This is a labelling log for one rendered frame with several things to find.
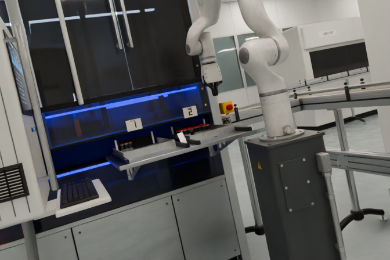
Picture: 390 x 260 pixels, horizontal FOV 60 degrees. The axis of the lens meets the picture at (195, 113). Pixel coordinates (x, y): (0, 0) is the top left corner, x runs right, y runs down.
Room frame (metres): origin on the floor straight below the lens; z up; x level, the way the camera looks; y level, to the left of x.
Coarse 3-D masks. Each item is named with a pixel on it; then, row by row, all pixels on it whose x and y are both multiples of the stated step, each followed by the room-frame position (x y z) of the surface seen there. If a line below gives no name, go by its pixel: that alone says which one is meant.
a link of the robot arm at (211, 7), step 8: (208, 0) 1.63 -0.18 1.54; (216, 0) 1.63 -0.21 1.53; (208, 8) 1.65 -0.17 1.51; (216, 8) 1.65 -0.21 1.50; (200, 16) 1.71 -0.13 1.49; (208, 16) 1.67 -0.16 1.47; (216, 16) 1.68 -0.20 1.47; (192, 24) 1.71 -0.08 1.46; (200, 24) 1.68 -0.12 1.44; (208, 24) 1.68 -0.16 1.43; (192, 32) 1.69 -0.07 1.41; (200, 32) 1.67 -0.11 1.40; (192, 40) 1.69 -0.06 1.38; (192, 48) 1.71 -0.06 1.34; (200, 48) 1.73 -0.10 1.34
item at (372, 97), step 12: (360, 84) 2.03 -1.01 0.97; (372, 84) 1.88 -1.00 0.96; (384, 84) 1.81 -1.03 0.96; (300, 96) 2.58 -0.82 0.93; (312, 96) 2.37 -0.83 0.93; (324, 96) 2.19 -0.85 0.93; (336, 96) 2.10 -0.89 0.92; (348, 96) 2.00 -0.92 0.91; (360, 96) 1.93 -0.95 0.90; (372, 96) 1.86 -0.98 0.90; (384, 96) 1.79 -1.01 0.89; (312, 108) 2.32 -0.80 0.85; (324, 108) 2.21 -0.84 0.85; (336, 108) 2.12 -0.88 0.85
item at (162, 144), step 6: (156, 138) 1.97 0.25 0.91; (162, 138) 1.84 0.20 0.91; (156, 144) 1.92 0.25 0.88; (162, 144) 1.64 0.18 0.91; (168, 144) 1.65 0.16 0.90; (174, 144) 1.66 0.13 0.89; (114, 150) 1.83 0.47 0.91; (132, 150) 1.58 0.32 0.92; (138, 150) 1.59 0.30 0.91; (144, 150) 1.60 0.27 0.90; (150, 150) 1.61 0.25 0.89; (156, 150) 1.63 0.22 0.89; (126, 156) 1.57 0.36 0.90; (132, 156) 1.58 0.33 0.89; (138, 156) 1.59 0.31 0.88
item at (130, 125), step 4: (132, 120) 1.85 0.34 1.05; (136, 120) 1.86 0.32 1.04; (140, 120) 1.87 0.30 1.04; (128, 124) 1.84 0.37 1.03; (132, 124) 1.85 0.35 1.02; (136, 124) 1.86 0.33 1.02; (140, 124) 1.87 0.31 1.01; (128, 128) 1.84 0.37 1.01; (132, 128) 1.85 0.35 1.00; (136, 128) 1.86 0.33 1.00; (140, 128) 1.87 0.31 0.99
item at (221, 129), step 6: (210, 126) 2.07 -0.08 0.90; (216, 126) 1.98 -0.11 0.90; (222, 126) 1.91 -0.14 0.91; (228, 126) 1.78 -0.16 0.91; (204, 132) 1.72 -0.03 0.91; (210, 132) 1.74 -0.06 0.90; (216, 132) 1.75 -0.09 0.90; (222, 132) 1.76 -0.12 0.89; (228, 132) 1.77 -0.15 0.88; (186, 138) 1.74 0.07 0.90; (192, 138) 1.70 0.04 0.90; (198, 138) 1.71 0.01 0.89; (204, 138) 1.72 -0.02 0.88
